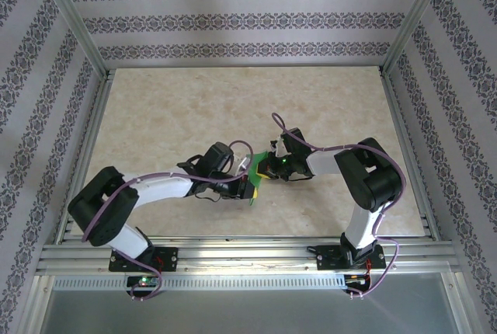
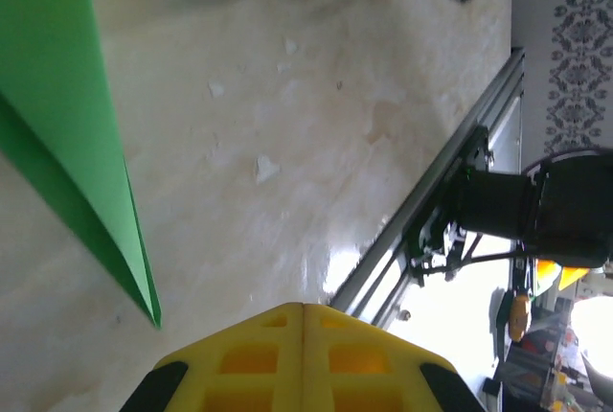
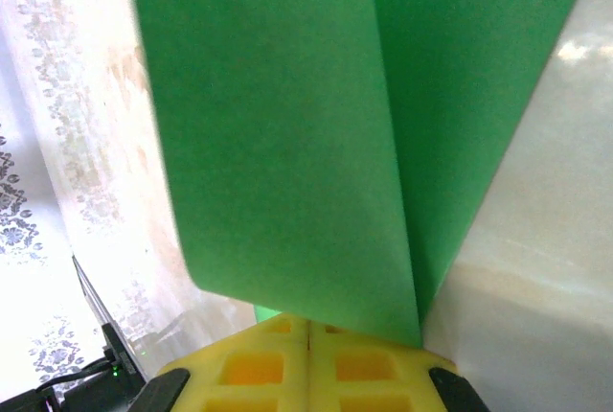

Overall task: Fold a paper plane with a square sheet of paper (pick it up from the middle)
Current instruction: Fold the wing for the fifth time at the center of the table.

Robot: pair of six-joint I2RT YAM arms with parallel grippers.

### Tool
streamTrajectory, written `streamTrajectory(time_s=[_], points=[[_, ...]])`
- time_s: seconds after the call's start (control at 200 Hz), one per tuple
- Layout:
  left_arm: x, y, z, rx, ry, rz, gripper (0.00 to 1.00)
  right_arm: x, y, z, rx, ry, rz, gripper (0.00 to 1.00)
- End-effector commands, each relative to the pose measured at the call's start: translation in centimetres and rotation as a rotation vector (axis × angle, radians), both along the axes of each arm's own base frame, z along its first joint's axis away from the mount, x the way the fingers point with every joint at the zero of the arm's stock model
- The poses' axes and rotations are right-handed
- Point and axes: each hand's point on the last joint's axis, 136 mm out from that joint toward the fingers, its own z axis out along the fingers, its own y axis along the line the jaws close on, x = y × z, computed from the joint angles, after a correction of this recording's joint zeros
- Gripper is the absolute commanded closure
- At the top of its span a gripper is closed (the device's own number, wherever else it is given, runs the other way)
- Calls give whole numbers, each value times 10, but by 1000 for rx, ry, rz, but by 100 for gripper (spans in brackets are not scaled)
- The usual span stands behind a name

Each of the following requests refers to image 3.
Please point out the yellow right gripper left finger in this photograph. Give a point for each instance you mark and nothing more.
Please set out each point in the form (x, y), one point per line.
(258, 373)

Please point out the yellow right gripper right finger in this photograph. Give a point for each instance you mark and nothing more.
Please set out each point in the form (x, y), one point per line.
(369, 373)

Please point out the green square paper sheet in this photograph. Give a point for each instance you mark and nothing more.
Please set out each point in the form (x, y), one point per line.
(287, 120)

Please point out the controller board green light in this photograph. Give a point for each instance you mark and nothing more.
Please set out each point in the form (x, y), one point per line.
(117, 359)

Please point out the aluminium side rail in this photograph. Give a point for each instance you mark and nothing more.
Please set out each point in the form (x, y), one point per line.
(96, 297)

